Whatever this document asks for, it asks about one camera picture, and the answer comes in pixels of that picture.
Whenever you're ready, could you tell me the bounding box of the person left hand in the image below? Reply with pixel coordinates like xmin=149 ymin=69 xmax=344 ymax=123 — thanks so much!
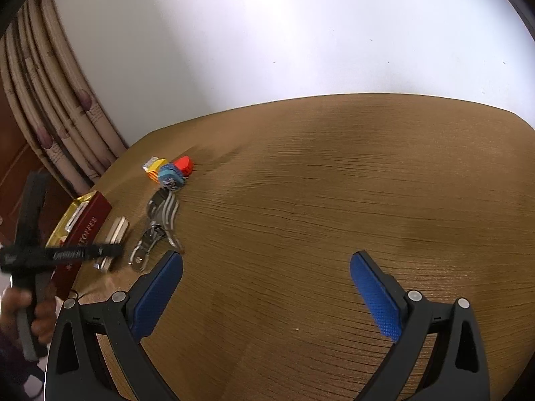
xmin=0 ymin=285 xmax=57 ymax=345

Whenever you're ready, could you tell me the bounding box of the red gold tin box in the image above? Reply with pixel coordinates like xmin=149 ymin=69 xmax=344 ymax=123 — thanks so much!
xmin=46 ymin=191 xmax=112 ymax=300

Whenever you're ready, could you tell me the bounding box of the red rounded cube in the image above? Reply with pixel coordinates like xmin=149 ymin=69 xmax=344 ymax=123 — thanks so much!
xmin=172 ymin=156 xmax=194 ymax=176

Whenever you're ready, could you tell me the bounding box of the blue washi tape roll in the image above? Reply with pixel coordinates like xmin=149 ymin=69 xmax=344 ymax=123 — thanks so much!
xmin=158 ymin=163 xmax=186 ymax=192

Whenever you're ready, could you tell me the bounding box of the beige patterned curtain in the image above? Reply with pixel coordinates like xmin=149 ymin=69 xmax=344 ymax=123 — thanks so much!
xmin=1 ymin=0 xmax=127 ymax=195

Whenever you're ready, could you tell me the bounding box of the brown wooden door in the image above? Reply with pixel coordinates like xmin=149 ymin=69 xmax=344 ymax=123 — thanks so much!
xmin=0 ymin=89 xmax=72 ymax=244

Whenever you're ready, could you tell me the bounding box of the silver metal clip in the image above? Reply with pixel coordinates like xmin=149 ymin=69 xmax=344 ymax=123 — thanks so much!
xmin=129 ymin=187 xmax=184 ymax=272

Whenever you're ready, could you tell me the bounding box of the silver rectangular case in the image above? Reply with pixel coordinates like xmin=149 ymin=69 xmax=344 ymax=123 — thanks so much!
xmin=93 ymin=216 xmax=130 ymax=272

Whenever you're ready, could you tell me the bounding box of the yellow wooden cube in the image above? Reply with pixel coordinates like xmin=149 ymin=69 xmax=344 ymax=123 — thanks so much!
xmin=142 ymin=157 xmax=169 ymax=184

